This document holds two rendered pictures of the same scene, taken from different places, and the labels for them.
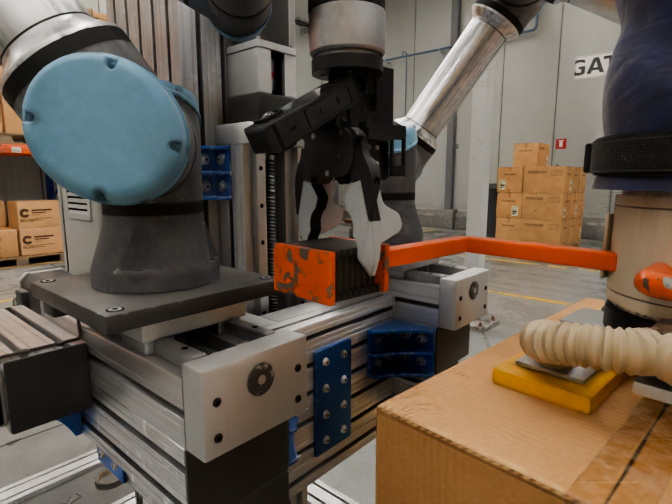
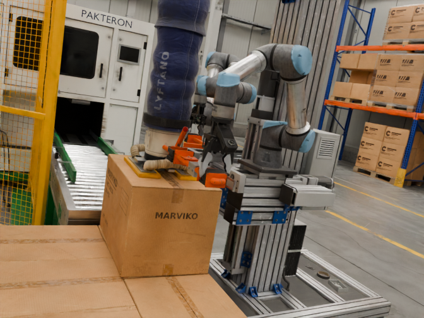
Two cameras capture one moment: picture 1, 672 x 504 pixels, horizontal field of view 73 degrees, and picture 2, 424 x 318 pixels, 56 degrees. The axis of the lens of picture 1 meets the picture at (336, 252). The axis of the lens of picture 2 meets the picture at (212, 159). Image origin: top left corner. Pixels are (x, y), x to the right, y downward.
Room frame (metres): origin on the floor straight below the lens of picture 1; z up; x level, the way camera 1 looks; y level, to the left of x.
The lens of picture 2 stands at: (1.31, -2.11, 1.37)
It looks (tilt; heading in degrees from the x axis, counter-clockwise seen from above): 10 degrees down; 109
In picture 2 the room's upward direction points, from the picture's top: 10 degrees clockwise
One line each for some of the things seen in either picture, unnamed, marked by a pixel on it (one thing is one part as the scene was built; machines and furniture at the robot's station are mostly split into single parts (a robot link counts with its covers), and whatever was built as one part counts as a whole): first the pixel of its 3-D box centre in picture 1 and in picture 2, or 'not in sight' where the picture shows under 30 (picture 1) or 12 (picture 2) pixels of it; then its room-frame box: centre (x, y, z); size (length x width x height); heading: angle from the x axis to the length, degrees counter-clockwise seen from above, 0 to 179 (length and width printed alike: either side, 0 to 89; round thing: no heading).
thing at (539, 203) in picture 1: (541, 196); not in sight; (7.52, -3.35, 0.87); 1.21 x 1.02 x 1.74; 139
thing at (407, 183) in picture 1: (387, 158); (274, 133); (0.94, -0.10, 1.20); 0.13 x 0.12 x 0.14; 165
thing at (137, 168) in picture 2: not in sight; (141, 163); (0.41, -0.46, 0.97); 0.34 x 0.10 x 0.05; 134
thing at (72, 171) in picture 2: not in sight; (58, 151); (-1.07, 0.73, 0.60); 1.60 x 0.10 x 0.09; 136
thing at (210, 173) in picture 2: not in sight; (211, 177); (0.89, -0.83, 1.07); 0.08 x 0.07 x 0.05; 134
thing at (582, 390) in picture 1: (594, 336); (178, 166); (0.55, -0.33, 0.97); 0.34 x 0.10 x 0.05; 134
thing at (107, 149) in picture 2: not in sight; (118, 156); (-0.70, 1.11, 0.60); 1.60 x 0.10 x 0.09; 136
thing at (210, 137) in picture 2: not in sight; (217, 135); (0.88, -0.80, 1.22); 0.09 x 0.08 x 0.12; 134
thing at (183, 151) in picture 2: not in sight; (180, 155); (0.65, -0.57, 1.07); 0.10 x 0.08 x 0.06; 44
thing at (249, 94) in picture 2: not in sight; (238, 92); (0.90, -0.71, 1.37); 0.11 x 0.11 x 0.08; 75
